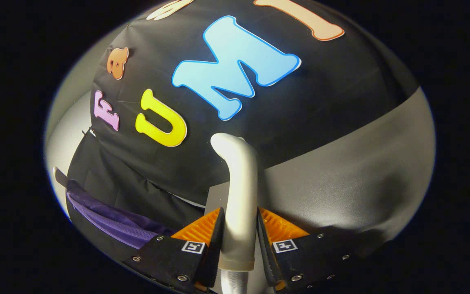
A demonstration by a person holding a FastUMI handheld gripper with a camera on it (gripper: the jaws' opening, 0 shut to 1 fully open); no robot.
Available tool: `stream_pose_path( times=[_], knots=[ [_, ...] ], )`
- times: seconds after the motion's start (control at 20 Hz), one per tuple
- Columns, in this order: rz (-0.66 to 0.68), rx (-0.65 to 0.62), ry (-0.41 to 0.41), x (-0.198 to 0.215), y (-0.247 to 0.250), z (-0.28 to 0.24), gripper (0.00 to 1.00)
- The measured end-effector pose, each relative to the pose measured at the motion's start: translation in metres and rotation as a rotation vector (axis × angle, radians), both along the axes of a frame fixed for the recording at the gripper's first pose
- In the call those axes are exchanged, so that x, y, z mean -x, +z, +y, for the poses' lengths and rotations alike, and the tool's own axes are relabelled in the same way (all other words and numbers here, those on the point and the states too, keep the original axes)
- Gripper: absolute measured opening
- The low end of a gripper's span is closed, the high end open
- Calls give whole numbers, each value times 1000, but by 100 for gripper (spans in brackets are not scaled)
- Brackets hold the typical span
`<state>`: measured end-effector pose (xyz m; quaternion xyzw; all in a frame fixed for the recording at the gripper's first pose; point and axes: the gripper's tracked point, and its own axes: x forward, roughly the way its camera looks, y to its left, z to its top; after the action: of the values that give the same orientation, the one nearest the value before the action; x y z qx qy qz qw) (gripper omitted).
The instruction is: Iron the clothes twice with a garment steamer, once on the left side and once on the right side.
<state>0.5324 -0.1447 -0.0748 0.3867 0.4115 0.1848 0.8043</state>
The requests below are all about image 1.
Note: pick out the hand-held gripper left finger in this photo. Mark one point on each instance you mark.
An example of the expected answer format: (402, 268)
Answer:
(216, 245)

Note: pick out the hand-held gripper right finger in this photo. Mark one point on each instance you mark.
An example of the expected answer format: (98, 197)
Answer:
(264, 245)

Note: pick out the white garment steamer head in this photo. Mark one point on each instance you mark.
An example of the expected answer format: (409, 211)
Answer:
(241, 196)

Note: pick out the grey cabinet with dark top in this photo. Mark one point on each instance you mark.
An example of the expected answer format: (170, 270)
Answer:
(341, 175)

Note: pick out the black backdrop cloth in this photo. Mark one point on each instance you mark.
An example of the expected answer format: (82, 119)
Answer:
(320, 94)

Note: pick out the black quilted wall cloth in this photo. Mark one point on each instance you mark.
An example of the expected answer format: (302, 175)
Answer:
(137, 183)

